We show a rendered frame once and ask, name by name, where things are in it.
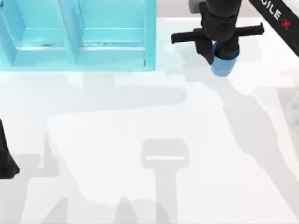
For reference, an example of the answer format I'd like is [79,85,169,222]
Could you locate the blue cup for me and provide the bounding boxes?
[209,42,241,77]

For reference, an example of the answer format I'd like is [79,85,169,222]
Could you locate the light blue rack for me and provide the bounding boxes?
[0,0,157,72]

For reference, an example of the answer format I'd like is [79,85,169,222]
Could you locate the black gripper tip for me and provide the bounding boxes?
[0,119,21,180]

